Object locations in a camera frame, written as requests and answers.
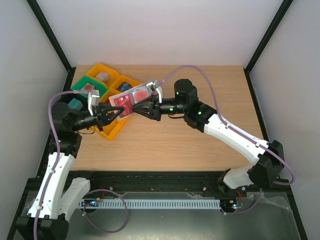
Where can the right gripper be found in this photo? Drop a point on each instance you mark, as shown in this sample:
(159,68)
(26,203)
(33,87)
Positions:
(155,109)

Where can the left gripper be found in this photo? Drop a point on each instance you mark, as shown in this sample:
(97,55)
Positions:
(101,115)

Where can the pink leather card holder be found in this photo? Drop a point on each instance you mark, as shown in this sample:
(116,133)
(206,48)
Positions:
(129,91)

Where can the red VIP credit card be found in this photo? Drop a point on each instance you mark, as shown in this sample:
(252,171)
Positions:
(124,101)

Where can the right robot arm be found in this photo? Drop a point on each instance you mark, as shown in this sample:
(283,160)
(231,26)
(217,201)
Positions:
(264,166)

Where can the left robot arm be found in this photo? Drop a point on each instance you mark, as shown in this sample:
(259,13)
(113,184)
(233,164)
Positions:
(51,210)

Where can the red-dot card in holder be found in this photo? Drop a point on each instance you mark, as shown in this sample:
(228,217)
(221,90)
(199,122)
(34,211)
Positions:
(139,94)

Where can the yellow bin with red cards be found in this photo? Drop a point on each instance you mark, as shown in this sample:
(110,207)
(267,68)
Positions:
(110,92)

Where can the blue card stack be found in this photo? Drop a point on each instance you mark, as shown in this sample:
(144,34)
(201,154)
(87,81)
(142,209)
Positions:
(124,87)

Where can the yellow bin with blue cards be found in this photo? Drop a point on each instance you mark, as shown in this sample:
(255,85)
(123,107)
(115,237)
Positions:
(116,83)

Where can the red-dot card stack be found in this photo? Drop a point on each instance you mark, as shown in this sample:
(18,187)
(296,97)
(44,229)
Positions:
(88,87)

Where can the teal card stack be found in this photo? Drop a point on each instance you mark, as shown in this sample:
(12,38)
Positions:
(75,104)

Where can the white card stack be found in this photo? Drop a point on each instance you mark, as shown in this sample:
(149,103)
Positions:
(103,76)

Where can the yellow bin near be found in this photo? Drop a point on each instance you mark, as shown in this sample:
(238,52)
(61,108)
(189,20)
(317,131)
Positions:
(111,130)

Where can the green bin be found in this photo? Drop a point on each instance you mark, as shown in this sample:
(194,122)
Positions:
(100,86)

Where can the yellow bin far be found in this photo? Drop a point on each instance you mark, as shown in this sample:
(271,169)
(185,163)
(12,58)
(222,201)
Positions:
(97,68)

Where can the black bin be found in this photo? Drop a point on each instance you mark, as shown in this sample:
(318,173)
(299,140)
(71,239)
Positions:
(66,98)

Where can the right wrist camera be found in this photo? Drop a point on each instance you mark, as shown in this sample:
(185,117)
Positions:
(153,85)

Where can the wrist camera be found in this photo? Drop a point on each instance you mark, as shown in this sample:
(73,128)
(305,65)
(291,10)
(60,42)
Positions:
(93,100)
(153,85)

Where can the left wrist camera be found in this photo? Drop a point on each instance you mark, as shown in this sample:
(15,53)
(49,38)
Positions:
(93,100)

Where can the black aluminium frame rail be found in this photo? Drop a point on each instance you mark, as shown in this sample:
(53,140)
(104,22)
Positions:
(147,181)

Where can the slotted cable duct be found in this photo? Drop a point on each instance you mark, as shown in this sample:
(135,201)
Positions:
(144,204)

